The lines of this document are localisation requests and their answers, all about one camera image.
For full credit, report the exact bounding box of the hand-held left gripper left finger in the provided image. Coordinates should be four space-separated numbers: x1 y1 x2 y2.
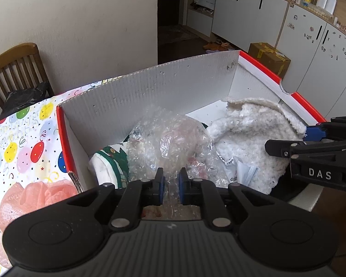
66 167 166 232

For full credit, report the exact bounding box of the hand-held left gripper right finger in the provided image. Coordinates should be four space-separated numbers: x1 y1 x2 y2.
179 167 275 232

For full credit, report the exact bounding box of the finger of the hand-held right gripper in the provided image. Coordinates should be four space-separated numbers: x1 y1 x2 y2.
305 116 346 142
264 139 346 160

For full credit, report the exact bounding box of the white fluffy cloth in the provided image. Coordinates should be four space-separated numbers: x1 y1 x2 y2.
205 97 307 195

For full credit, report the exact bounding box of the clear bubble wrap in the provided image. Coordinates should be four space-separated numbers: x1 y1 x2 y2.
126 106 228 223

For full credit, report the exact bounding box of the white Christmas print cloth bag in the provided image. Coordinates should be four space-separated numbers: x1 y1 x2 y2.
89 142 131 189

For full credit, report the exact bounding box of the red and white cardboard box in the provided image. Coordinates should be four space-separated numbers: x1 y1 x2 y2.
56 50 328 212

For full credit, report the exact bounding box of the brown cardboard carton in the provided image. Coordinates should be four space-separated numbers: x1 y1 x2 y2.
248 42 291 79

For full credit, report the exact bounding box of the pink mesh bath sponge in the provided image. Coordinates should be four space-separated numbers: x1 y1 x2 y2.
0 179 79 269

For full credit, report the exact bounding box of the balloon print tablecloth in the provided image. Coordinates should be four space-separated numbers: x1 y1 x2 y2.
0 76 124 275

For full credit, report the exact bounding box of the black plastic bag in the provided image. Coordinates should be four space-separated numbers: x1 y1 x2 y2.
0 81 56 121

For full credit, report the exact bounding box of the dark wooden chair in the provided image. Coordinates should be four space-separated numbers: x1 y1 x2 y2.
0 43 55 119

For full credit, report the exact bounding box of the white and wood wall cabinet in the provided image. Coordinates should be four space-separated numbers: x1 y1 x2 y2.
187 0 346 119

